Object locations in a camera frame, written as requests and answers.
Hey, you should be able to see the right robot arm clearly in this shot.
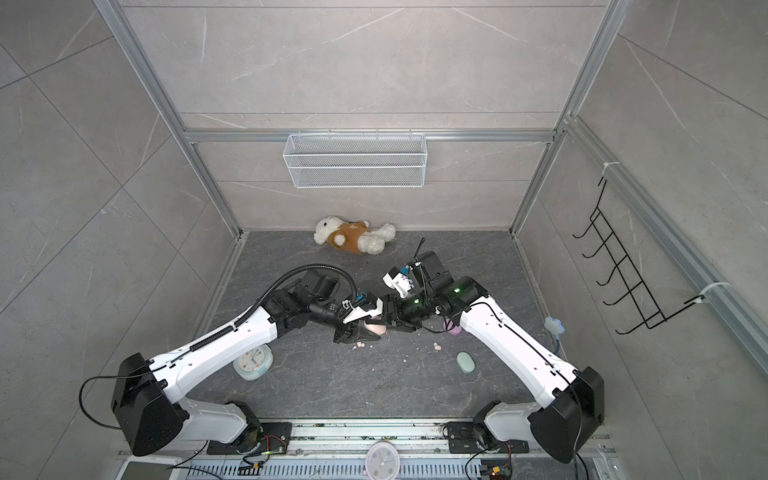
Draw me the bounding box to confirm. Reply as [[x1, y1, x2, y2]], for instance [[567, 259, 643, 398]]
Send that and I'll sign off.
[[381, 251, 605, 464]]

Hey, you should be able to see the mint alarm clock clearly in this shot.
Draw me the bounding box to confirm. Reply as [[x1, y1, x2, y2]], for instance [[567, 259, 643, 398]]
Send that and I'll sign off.
[[232, 345, 274, 381]]

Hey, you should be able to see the white teddy bear brown hoodie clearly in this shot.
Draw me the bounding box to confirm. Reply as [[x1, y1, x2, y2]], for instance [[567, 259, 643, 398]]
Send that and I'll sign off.
[[313, 216, 396, 255]]

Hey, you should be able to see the white round clock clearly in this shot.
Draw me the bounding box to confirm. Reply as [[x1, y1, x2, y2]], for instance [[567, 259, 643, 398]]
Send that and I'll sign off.
[[364, 441, 401, 480]]

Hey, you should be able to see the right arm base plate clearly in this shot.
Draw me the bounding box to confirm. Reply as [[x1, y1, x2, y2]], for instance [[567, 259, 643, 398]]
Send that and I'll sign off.
[[442, 421, 530, 454]]

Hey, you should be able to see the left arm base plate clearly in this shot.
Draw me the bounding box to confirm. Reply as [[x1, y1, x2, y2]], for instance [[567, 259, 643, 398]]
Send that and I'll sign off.
[[206, 422, 293, 455]]

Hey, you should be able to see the mint green earbud case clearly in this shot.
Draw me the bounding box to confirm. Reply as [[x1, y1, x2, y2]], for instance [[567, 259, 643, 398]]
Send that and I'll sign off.
[[456, 351, 476, 374]]

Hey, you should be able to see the black wire hook rack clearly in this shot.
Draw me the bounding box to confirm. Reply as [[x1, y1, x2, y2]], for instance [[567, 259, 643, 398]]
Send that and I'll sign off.
[[571, 177, 705, 336]]

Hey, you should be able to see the white tablet device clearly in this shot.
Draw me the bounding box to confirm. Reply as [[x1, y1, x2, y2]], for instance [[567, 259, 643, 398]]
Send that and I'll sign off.
[[116, 456, 181, 480]]

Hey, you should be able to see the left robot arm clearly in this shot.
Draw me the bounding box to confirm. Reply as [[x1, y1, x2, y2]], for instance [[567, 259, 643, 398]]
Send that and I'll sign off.
[[110, 263, 384, 457]]

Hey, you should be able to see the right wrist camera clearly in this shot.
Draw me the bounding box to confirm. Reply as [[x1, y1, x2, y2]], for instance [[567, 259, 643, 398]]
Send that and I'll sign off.
[[383, 266, 417, 299]]

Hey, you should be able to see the pink earbud case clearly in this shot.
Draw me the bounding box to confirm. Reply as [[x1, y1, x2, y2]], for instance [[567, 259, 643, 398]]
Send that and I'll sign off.
[[366, 324, 387, 336]]

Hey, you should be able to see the white wire mesh basket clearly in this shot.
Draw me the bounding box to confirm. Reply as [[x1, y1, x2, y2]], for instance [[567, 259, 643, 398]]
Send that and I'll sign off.
[[283, 133, 428, 188]]

